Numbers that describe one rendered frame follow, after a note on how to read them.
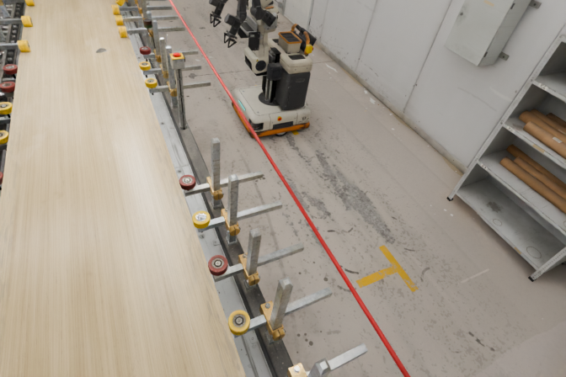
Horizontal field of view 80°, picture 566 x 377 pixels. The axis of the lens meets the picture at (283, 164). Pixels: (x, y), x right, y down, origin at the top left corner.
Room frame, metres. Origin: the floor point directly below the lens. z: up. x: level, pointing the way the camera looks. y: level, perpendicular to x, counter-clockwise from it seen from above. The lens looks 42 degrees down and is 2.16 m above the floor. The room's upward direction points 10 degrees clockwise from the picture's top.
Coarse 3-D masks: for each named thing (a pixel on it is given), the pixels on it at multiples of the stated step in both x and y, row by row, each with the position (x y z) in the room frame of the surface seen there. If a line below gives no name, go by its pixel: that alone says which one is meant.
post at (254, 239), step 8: (256, 232) 0.76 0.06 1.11; (248, 240) 0.76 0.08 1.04; (256, 240) 0.75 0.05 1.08; (248, 248) 0.76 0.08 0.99; (256, 248) 0.75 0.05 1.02; (248, 256) 0.75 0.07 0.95; (256, 256) 0.75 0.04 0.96; (248, 264) 0.75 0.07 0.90; (256, 264) 0.75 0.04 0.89; (248, 272) 0.74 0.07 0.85
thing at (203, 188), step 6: (246, 174) 1.33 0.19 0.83; (252, 174) 1.34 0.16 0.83; (258, 174) 1.34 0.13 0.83; (222, 180) 1.25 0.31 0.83; (240, 180) 1.28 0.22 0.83; (246, 180) 1.30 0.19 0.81; (198, 186) 1.18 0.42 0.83; (204, 186) 1.19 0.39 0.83; (222, 186) 1.23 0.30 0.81; (186, 192) 1.13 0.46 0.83; (192, 192) 1.14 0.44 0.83; (198, 192) 1.16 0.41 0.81
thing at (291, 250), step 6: (294, 246) 0.93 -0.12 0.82; (300, 246) 0.93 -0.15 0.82; (276, 252) 0.88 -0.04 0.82; (282, 252) 0.88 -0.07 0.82; (288, 252) 0.89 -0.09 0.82; (294, 252) 0.90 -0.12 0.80; (264, 258) 0.84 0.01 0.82; (270, 258) 0.84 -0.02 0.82; (276, 258) 0.86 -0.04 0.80; (240, 264) 0.79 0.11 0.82; (258, 264) 0.81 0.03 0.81; (228, 270) 0.75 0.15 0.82; (234, 270) 0.75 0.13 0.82; (240, 270) 0.76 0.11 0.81; (216, 276) 0.71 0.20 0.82; (222, 276) 0.72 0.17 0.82; (228, 276) 0.73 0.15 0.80
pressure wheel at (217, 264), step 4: (216, 256) 0.75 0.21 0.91; (220, 256) 0.76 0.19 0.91; (212, 260) 0.73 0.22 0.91; (216, 260) 0.74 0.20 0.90; (220, 260) 0.74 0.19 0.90; (224, 260) 0.74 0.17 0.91; (208, 264) 0.71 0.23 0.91; (212, 264) 0.71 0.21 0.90; (216, 264) 0.72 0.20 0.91; (220, 264) 0.72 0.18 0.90; (224, 264) 0.72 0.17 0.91; (212, 268) 0.69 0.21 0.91; (216, 268) 0.70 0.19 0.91; (220, 268) 0.70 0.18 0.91; (224, 268) 0.70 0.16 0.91; (212, 272) 0.69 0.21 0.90; (216, 272) 0.68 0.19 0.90; (220, 272) 0.69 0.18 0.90; (224, 272) 0.70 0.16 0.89
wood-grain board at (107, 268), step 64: (64, 0) 3.12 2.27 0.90; (64, 64) 2.03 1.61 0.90; (128, 64) 2.17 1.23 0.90; (64, 128) 1.38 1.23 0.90; (128, 128) 1.47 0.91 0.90; (64, 192) 0.95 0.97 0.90; (128, 192) 1.01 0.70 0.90; (0, 256) 0.60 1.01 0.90; (64, 256) 0.64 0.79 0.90; (128, 256) 0.69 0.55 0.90; (192, 256) 0.74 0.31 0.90; (0, 320) 0.38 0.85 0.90; (64, 320) 0.42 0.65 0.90; (128, 320) 0.45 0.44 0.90; (192, 320) 0.49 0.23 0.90
